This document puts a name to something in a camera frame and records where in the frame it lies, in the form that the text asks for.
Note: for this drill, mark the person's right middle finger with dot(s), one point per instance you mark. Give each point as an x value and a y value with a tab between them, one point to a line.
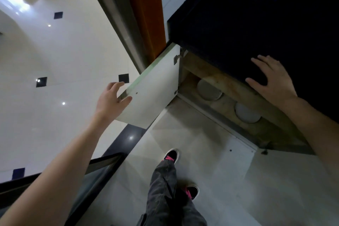
266	59

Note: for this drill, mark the grey trousers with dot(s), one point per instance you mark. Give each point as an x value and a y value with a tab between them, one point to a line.
164	199

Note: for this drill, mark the black framed glass door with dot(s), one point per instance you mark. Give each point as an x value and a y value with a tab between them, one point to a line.
92	178

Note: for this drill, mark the wooden cabinet body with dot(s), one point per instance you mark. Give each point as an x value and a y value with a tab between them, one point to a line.
230	93

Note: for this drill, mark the orange wooden door frame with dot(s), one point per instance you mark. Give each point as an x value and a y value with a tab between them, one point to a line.
145	11

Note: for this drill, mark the person's left forearm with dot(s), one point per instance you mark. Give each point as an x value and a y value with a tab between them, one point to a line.
53	178

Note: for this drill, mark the person's right thumb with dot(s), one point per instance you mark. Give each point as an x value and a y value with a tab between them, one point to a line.
254	84

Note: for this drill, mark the grey round plate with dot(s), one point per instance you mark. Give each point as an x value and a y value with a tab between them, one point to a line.
209	90
247	113

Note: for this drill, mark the person's left thumb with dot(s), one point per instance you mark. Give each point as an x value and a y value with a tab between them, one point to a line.
125	101

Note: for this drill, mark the metal door hinge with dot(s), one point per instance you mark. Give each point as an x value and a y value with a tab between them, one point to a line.
177	58

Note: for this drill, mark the person's left hand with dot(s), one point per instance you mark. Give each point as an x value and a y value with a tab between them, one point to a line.
108	104

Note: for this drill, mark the grey metal door frame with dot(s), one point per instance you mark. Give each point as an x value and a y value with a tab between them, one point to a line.
119	16

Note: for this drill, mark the person's right hand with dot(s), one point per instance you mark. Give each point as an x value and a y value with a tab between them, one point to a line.
278	85

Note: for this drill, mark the person's right forearm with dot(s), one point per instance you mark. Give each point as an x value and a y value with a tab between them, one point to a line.
315	125

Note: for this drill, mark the white cabinet door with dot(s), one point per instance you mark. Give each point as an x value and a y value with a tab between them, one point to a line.
156	88
235	157

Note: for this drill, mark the black shoe with pink laces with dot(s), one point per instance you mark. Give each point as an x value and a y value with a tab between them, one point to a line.
192	192
170	155

